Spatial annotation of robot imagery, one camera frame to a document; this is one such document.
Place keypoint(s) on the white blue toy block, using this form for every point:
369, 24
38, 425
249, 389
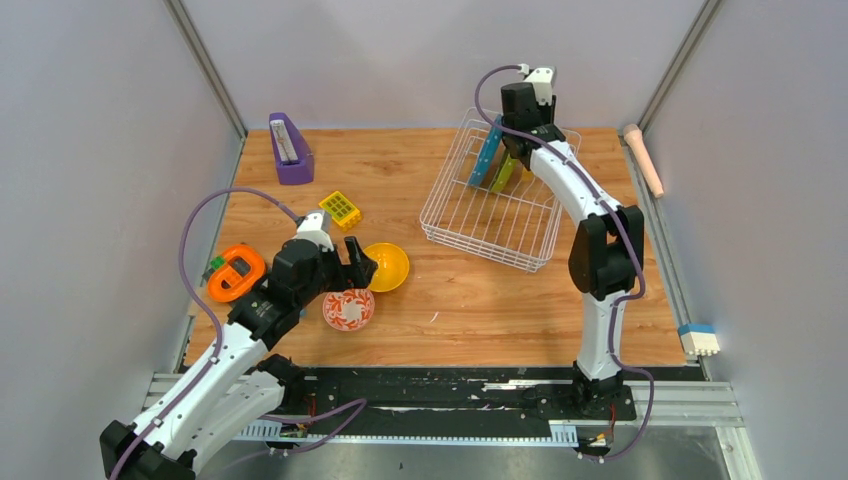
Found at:
698, 339

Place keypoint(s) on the yellow ribbed bowl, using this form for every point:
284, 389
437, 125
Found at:
393, 266

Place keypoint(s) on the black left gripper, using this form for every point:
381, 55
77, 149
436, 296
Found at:
355, 275

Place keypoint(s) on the pink cylinder handle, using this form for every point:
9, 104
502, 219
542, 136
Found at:
634, 138

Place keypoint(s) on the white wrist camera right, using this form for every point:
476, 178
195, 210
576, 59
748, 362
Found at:
542, 80

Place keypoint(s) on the blue dotted plate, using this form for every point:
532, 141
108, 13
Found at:
486, 154

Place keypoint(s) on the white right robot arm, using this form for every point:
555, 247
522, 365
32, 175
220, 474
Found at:
606, 258

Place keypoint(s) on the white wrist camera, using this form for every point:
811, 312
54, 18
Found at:
542, 80
314, 226

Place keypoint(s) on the green toy piece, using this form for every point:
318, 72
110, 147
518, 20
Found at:
215, 264

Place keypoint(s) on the white orange patterned bowl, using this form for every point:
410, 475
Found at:
350, 310

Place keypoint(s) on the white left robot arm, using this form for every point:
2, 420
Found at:
237, 379

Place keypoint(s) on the white wire dish rack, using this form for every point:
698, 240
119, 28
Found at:
517, 227

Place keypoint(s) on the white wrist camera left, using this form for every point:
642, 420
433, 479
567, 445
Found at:
314, 226

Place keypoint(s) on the purple metronome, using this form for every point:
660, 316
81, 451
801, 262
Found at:
294, 160

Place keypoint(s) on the yellow green toy block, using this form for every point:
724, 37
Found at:
342, 211

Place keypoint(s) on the green dotted plate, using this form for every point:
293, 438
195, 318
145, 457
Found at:
503, 173

